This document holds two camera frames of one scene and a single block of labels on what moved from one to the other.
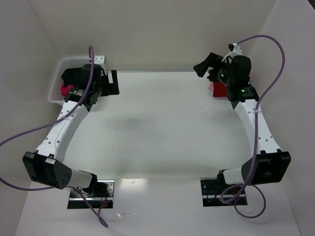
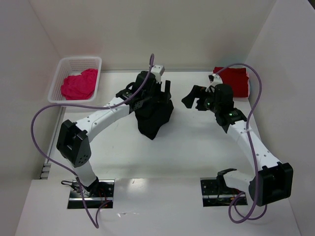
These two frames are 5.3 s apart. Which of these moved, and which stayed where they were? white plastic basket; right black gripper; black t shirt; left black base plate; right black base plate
Moved: black t shirt; right black gripper
Stayed: left black base plate; right black base plate; white plastic basket
